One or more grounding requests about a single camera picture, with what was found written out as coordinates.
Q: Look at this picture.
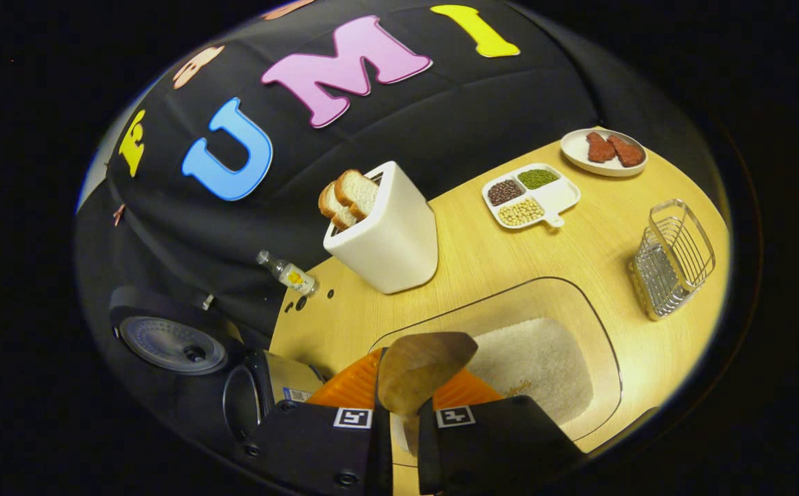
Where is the wooden spoon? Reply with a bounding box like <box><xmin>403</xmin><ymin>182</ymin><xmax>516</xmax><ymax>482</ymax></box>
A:
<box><xmin>377</xmin><ymin>331</ymin><xmax>479</xmax><ymax>459</ymax></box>

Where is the white divided dish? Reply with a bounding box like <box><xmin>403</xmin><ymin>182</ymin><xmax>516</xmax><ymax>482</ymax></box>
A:
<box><xmin>481</xmin><ymin>163</ymin><xmax>581</xmax><ymax>230</ymax></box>

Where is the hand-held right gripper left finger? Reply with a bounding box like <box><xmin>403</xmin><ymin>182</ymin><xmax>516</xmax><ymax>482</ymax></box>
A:
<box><xmin>238</xmin><ymin>348</ymin><xmax>395</xmax><ymax>496</ymax></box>

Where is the clear plastic container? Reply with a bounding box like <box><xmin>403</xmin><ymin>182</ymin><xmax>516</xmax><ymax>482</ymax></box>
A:
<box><xmin>370</xmin><ymin>276</ymin><xmax>624</xmax><ymax>469</ymax></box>

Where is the wire chopstick holder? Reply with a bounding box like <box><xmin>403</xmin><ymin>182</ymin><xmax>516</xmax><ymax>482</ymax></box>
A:
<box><xmin>630</xmin><ymin>199</ymin><xmax>717</xmax><ymax>322</ymax></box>

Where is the red meat piece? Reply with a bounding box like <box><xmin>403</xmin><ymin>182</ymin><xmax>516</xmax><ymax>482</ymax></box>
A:
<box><xmin>608</xmin><ymin>134</ymin><xmax>646</xmax><ymax>168</ymax></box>
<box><xmin>585</xmin><ymin>132</ymin><xmax>617</xmax><ymax>164</ymax></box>

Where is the pile of yellow soybeans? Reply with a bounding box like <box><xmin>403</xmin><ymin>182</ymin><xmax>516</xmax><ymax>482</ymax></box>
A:
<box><xmin>499</xmin><ymin>198</ymin><xmax>546</xmax><ymax>227</ymax></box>

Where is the dark grey rice cooker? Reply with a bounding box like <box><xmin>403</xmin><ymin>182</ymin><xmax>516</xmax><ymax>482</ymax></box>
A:
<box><xmin>109</xmin><ymin>286</ymin><xmax>328</xmax><ymax>452</ymax></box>

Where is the white toaster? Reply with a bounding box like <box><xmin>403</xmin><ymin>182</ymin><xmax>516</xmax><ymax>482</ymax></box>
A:
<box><xmin>322</xmin><ymin>161</ymin><xmax>439</xmax><ymax>295</ymax></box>

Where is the small clear glass bottle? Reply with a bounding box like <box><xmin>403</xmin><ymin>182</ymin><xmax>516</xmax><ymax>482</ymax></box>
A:
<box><xmin>256</xmin><ymin>250</ymin><xmax>320</xmax><ymax>298</ymax></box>

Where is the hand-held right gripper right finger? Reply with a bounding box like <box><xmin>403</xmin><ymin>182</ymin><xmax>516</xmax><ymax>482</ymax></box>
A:
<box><xmin>417</xmin><ymin>367</ymin><xmax>588</xmax><ymax>496</ymax></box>

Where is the bread slice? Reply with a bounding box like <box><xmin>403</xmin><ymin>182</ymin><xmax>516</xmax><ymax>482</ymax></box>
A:
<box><xmin>318</xmin><ymin>181</ymin><xmax>359</xmax><ymax>231</ymax></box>
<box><xmin>334</xmin><ymin>169</ymin><xmax>381</xmax><ymax>220</ymax></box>

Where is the pile of green mung beans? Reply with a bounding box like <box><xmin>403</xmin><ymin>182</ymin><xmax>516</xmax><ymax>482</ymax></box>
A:
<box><xmin>517</xmin><ymin>169</ymin><xmax>560</xmax><ymax>190</ymax></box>

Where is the pile of dark red beans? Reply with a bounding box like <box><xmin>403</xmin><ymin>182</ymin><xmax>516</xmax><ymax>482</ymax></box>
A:
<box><xmin>487</xmin><ymin>180</ymin><xmax>524</xmax><ymax>207</ymax></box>

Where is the white round plate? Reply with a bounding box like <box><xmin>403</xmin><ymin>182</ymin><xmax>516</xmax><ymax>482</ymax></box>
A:
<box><xmin>561</xmin><ymin>128</ymin><xmax>648</xmax><ymax>178</ymax></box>

